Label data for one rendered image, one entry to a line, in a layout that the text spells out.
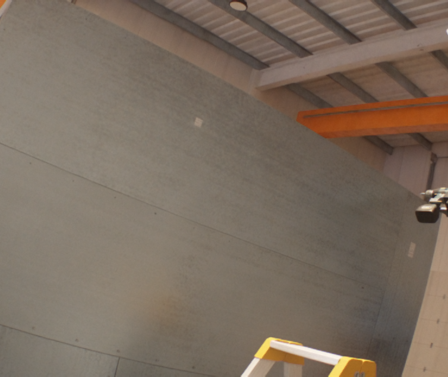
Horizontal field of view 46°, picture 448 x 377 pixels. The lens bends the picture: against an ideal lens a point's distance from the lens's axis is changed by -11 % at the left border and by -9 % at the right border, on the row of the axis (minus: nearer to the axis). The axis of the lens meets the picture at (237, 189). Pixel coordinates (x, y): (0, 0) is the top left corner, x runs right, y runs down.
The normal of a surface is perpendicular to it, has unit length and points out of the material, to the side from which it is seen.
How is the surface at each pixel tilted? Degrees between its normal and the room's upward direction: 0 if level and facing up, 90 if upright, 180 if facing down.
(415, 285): 90
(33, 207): 90
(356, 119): 90
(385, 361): 90
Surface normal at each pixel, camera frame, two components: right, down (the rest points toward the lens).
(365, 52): -0.75, -0.33
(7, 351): 0.61, 0.00
